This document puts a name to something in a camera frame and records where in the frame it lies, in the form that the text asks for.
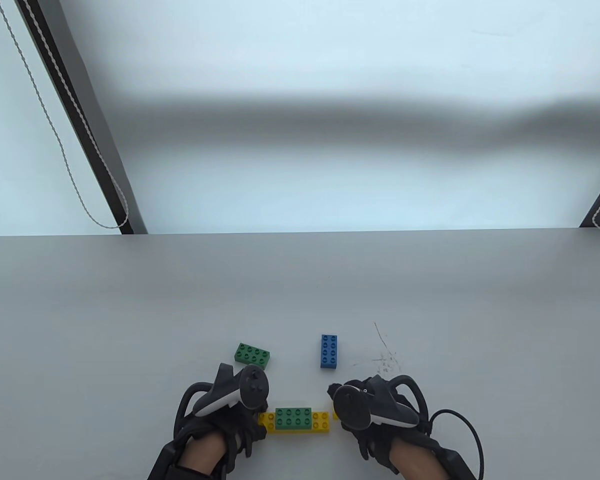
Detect black left hand controller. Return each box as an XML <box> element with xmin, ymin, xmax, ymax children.
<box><xmin>174</xmin><ymin>362</ymin><xmax>271</xmax><ymax>441</ymax></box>

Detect black right wrist camera unit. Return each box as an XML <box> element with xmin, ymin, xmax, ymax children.
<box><xmin>427</xmin><ymin>442</ymin><xmax>478</xmax><ymax>480</ymax></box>

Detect black wrist camera unit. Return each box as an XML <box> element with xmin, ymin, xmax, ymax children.
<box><xmin>146</xmin><ymin>440</ymin><xmax>216</xmax><ymax>480</ymax></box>
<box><xmin>427</xmin><ymin>442</ymin><xmax>478</xmax><ymax>480</ymax></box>

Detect person's right forearm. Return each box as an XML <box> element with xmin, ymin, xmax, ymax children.
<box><xmin>392</xmin><ymin>441</ymin><xmax>446</xmax><ymax>480</ymax></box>

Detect person's left hand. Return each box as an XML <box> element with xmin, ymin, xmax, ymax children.
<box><xmin>177</xmin><ymin>406</ymin><xmax>270</xmax><ymax>458</ymax></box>

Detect person's right hand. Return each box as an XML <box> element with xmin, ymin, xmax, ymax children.
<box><xmin>327</xmin><ymin>381</ymin><xmax>432</xmax><ymax>471</ymax></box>

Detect person's left forearm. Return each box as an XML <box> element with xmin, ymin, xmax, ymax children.
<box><xmin>182</xmin><ymin>431</ymin><xmax>228</xmax><ymax>475</ymax></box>

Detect blue lego brick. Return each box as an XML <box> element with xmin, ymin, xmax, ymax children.
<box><xmin>320</xmin><ymin>334</ymin><xmax>339</xmax><ymax>370</ymax></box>

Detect black hand controller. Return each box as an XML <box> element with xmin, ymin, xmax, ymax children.
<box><xmin>174</xmin><ymin>362</ymin><xmax>271</xmax><ymax>441</ymax></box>
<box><xmin>332</xmin><ymin>375</ymin><xmax>429</xmax><ymax>430</ymax></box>

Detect green lego brick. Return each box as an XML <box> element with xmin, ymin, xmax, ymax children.
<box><xmin>234</xmin><ymin>342</ymin><xmax>273</xmax><ymax>371</ymax></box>
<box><xmin>275</xmin><ymin>407</ymin><xmax>313</xmax><ymax>431</ymax></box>

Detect black right hand controller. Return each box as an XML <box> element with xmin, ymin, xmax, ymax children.
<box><xmin>332</xmin><ymin>375</ymin><xmax>429</xmax><ymax>430</ymax></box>

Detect black left wrist camera unit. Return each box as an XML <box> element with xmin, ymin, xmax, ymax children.
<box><xmin>146</xmin><ymin>440</ymin><xmax>216</xmax><ymax>480</ymax></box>

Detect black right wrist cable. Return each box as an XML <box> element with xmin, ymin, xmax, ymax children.
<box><xmin>427</xmin><ymin>409</ymin><xmax>485</xmax><ymax>480</ymax></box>

